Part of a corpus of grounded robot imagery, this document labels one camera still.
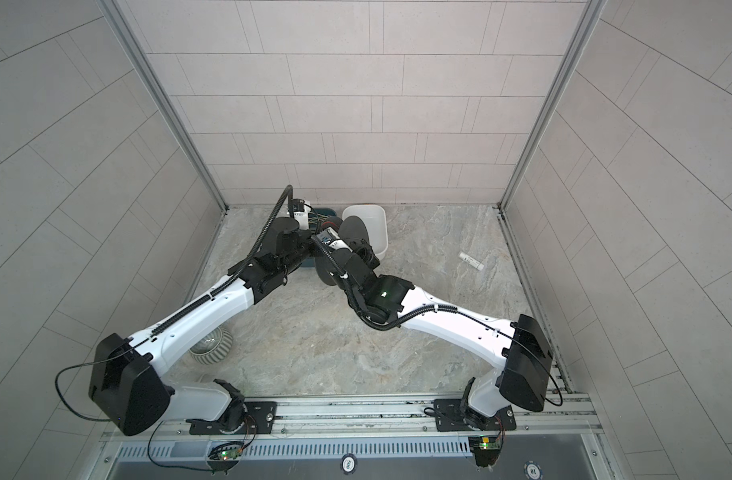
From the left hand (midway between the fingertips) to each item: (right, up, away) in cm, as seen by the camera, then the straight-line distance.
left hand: (336, 225), depth 77 cm
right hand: (+4, -5, -3) cm, 7 cm away
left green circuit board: (-21, -50, -13) cm, 55 cm away
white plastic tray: (+9, +3, +37) cm, 38 cm away
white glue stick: (+42, -12, +22) cm, 49 cm away
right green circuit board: (+36, -52, -9) cm, 63 cm away
